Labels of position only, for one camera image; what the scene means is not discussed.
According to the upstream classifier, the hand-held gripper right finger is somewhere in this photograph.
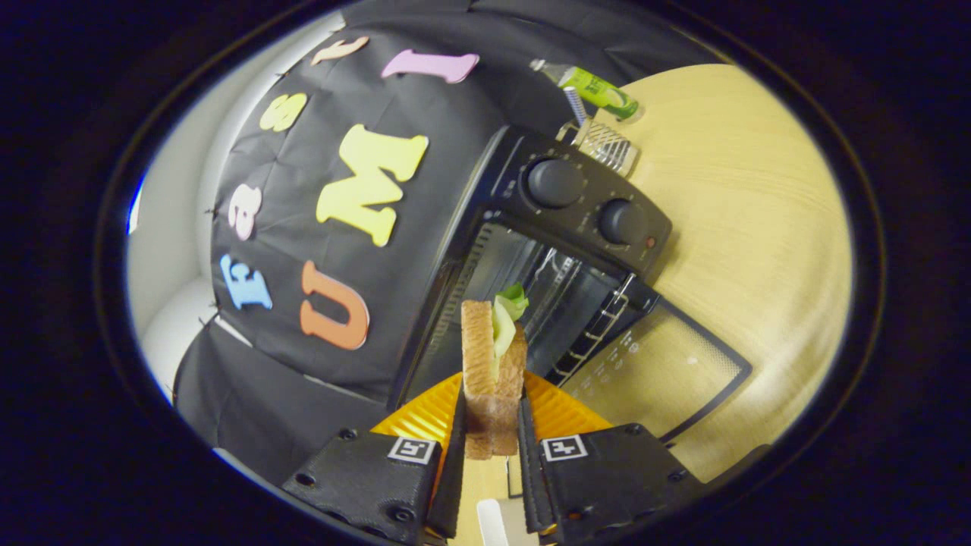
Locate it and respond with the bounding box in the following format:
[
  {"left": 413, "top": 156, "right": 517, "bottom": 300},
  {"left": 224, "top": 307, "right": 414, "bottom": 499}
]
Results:
[{"left": 517, "top": 370, "right": 704, "bottom": 545}]

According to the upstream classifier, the black toaster oven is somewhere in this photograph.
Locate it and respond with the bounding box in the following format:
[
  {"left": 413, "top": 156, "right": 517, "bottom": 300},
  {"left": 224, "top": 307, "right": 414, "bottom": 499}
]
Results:
[{"left": 387, "top": 125, "right": 753, "bottom": 444}]

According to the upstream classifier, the green label drink bottle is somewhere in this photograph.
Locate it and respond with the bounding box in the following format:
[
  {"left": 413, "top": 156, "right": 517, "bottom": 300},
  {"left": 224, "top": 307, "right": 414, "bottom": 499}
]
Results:
[{"left": 529, "top": 58, "right": 640, "bottom": 121}]

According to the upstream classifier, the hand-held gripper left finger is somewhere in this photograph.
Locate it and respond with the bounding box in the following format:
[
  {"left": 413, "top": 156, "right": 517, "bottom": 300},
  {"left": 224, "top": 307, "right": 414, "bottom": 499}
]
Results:
[{"left": 282, "top": 372, "right": 469, "bottom": 545}]

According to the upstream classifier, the blue striped stick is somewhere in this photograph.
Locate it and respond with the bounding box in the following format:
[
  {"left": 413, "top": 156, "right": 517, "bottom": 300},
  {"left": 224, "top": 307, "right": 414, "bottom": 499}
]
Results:
[{"left": 562, "top": 85, "right": 589, "bottom": 127}]

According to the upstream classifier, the ribbed clear glass cup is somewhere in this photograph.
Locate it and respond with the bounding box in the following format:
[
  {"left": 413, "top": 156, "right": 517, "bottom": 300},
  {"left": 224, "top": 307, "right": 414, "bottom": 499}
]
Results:
[{"left": 560, "top": 118, "right": 639, "bottom": 177}]

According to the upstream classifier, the toast sandwich with lettuce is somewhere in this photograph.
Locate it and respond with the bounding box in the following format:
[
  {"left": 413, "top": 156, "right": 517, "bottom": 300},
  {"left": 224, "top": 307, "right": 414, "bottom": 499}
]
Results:
[{"left": 460, "top": 283, "right": 530, "bottom": 461}]

